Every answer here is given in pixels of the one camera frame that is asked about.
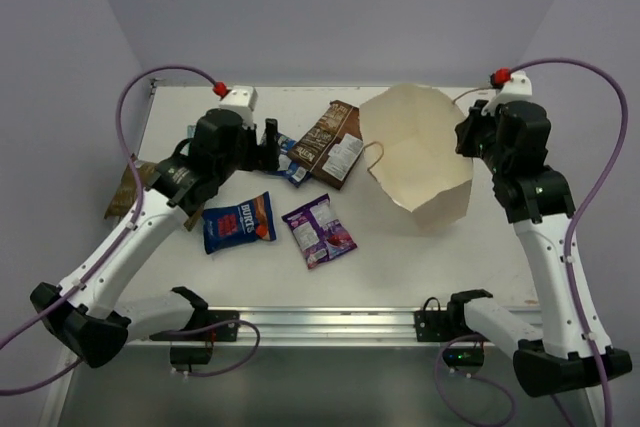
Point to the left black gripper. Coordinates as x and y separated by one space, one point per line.
261 148

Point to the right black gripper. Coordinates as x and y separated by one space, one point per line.
477 119

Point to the blue snack packet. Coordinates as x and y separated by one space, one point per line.
288 169

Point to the dark brown snack bag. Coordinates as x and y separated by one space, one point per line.
329 150

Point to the blue Burts crisps bag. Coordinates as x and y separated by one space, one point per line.
244 223

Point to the purple snack packet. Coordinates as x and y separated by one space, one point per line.
319 234

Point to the olive brown snack bag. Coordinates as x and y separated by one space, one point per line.
130 192

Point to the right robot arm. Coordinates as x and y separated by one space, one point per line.
571 350

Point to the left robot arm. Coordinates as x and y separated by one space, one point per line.
84 311

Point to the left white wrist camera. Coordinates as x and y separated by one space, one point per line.
242 100

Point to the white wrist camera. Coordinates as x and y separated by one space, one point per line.
242 100
513 86

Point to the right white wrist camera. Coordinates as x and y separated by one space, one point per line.
513 86

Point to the aluminium mounting rail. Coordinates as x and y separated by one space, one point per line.
322 326

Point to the right black base bracket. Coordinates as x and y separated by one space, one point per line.
435 323

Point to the black base bracket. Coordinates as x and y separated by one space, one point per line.
189 351
435 323

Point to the left black base bracket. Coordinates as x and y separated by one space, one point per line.
189 351

